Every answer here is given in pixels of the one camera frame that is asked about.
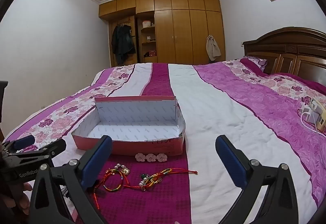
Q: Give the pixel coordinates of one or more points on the small red box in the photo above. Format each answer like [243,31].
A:
[152,53]

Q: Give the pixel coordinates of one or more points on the pink flower hair clip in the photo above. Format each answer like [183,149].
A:
[150,157]

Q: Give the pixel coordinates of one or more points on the dark hanging jackets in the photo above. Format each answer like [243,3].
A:
[122,43]

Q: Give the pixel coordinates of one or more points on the wooden wardrobe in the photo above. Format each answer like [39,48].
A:
[180,35]

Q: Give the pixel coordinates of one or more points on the person's left hand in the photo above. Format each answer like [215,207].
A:
[17,198]

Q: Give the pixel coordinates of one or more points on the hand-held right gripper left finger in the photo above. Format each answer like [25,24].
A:
[98,160]

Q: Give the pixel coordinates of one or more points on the floral purple pillow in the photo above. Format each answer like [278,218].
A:
[256,62]

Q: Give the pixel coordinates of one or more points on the beige hanging cloth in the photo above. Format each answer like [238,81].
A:
[212,48]

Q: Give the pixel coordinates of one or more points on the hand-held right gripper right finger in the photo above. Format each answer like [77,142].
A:
[230,160]

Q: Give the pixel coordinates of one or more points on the white power strip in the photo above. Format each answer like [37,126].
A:
[314,109]

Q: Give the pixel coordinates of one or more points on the pink cardboard box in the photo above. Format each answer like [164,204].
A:
[132,127]

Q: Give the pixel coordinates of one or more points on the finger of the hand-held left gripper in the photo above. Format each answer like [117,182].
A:
[54,148]
[24,141]

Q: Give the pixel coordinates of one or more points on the dark wooden headboard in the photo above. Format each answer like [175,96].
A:
[287,48]

